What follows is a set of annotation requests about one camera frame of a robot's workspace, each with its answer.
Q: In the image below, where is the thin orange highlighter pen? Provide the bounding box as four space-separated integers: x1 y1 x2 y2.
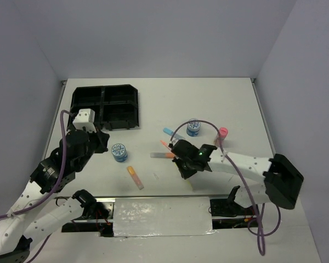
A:
160 140 171 151

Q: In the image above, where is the thin yellow highlighter pen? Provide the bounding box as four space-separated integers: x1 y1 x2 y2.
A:
172 158 194 191

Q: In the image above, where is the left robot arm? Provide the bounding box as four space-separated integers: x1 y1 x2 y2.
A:
0 130 110 262

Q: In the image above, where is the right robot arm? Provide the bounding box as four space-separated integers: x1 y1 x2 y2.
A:
169 140 304 214

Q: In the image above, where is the blue paint jar left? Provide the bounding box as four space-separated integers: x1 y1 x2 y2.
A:
111 144 128 162

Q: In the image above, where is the blue paint jar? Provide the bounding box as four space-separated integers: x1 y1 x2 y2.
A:
111 144 128 162
186 118 201 137

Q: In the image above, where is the orange-capped clear marker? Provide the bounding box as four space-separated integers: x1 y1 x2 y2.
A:
150 152 175 159

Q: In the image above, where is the blue paint jar right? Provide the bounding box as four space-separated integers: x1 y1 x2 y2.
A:
186 118 201 137

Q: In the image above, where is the blue-capped glue stick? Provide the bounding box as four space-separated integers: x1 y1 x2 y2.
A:
163 128 185 140

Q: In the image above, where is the black four-compartment organizer tray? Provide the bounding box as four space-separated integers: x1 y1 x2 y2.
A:
70 84 140 130

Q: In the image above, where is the pink-capped glitter bottle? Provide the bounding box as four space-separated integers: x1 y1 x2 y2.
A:
214 127 228 147

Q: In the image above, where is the orange-capped pink glue stick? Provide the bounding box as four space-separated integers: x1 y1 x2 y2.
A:
127 166 144 190

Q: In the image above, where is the silver foil-covered panel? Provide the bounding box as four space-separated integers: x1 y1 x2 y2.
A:
113 197 214 237

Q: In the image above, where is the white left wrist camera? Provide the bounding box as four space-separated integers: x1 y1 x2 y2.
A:
72 108 97 133

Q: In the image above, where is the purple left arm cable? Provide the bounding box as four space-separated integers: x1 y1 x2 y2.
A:
0 110 77 222

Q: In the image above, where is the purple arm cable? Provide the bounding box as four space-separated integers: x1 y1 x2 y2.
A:
168 119 282 257
0 110 77 222

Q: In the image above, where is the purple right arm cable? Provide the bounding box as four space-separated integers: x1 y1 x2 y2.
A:
168 119 282 257

